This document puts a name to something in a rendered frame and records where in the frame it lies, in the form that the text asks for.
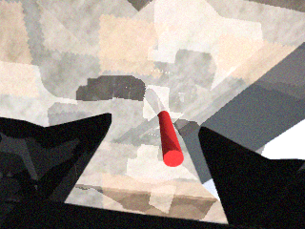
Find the red peg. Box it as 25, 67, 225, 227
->
158, 111, 184, 167

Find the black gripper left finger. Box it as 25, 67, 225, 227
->
0, 113, 112, 202

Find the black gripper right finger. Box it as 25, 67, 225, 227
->
198, 126, 305, 227

